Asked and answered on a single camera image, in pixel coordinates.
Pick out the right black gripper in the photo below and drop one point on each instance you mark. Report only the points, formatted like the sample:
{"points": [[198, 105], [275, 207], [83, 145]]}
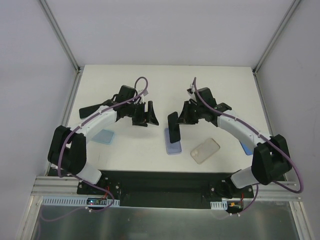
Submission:
{"points": [[187, 113]]}

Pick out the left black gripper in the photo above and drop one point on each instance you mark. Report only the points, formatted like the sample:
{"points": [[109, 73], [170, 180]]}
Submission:
{"points": [[141, 115]]}

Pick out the black smartphone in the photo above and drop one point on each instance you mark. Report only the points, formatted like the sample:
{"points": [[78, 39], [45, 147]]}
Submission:
{"points": [[173, 128], [84, 112]]}

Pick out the lavender phone case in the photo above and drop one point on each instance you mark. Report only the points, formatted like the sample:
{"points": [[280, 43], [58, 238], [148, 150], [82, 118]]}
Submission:
{"points": [[171, 148]]}

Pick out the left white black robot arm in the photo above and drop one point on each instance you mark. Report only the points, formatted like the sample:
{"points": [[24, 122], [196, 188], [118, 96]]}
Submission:
{"points": [[68, 149]]}

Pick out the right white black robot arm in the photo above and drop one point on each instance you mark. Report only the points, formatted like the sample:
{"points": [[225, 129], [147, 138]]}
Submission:
{"points": [[269, 153]]}

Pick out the clear translucent phone case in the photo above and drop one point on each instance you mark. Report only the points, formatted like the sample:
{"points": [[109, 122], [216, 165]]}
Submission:
{"points": [[205, 150]]}

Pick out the light blue phone case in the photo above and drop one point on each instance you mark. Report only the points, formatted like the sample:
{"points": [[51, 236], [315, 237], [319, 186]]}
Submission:
{"points": [[105, 136]]}

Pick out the dark blue phone case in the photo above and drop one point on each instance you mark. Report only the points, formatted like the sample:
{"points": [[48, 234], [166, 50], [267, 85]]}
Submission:
{"points": [[246, 149]]}

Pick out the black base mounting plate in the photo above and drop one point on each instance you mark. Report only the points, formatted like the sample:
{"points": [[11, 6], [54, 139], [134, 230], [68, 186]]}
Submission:
{"points": [[150, 189]]}

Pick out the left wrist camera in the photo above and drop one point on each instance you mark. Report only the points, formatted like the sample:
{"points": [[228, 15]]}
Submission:
{"points": [[143, 96]]}

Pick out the right white slotted cable duct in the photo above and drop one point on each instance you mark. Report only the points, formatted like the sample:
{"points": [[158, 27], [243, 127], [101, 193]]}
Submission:
{"points": [[219, 205]]}

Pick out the white slotted cable duct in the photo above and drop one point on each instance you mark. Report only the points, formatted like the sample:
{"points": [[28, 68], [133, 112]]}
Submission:
{"points": [[79, 202], [219, 205]]}

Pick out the right aluminium frame post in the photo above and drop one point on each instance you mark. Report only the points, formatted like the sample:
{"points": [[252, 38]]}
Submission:
{"points": [[277, 34]]}

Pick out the aluminium frame post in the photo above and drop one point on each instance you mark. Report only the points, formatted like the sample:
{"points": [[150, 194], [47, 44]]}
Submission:
{"points": [[59, 34], [277, 34]]}

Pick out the horizontal aluminium extrusion rail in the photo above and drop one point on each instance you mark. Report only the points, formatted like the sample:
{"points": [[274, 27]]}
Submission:
{"points": [[67, 187]]}

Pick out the left white slotted cable duct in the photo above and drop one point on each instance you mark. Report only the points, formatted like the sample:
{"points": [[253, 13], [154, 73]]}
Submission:
{"points": [[79, 202]]}

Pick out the left aluminium frame post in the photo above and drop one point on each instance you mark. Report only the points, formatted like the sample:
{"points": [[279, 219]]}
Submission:
{"points": [[59, 34]]}

